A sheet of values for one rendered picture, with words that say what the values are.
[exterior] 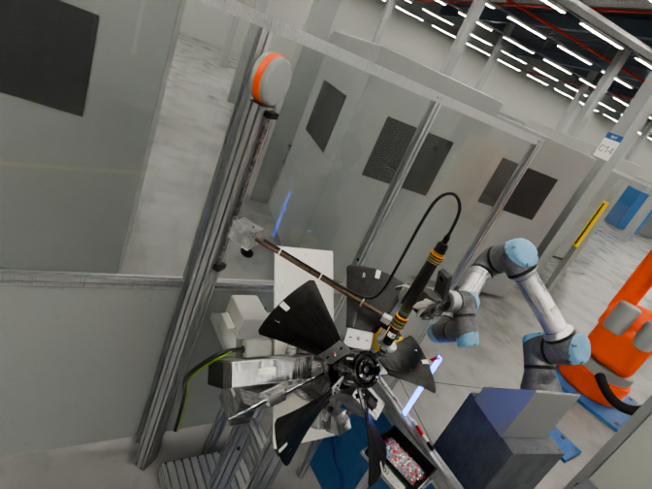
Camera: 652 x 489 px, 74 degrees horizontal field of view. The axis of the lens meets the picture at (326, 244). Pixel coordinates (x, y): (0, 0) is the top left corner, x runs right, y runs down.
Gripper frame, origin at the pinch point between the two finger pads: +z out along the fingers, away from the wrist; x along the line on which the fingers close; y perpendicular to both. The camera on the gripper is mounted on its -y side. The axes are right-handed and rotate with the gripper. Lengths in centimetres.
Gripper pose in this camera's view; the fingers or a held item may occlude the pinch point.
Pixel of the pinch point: (407, 295)
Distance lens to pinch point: 138.6
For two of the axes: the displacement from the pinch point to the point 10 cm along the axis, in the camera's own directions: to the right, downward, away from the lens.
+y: -3.7, 8.4, 3.9
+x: -4.6, -5.3, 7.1
